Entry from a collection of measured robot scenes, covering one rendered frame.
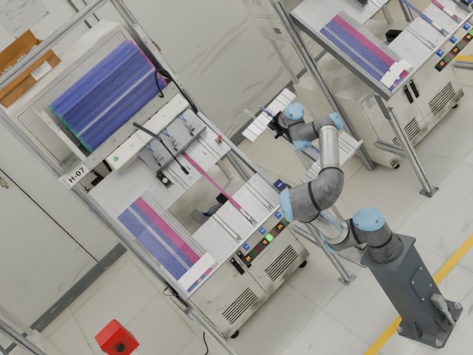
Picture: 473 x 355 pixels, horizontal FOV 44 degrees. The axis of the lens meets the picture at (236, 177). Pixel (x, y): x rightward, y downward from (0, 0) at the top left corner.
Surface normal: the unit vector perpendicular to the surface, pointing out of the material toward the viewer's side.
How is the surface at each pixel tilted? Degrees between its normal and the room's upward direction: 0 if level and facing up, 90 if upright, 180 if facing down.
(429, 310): 90
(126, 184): 48
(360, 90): 0
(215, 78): 90
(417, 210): 0
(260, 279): 90
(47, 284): 90
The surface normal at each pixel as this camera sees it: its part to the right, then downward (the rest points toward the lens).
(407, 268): 0.65, 0.10
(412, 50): -0.03, -0.29
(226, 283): 0.49, 0.27
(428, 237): -0.51, -0.68
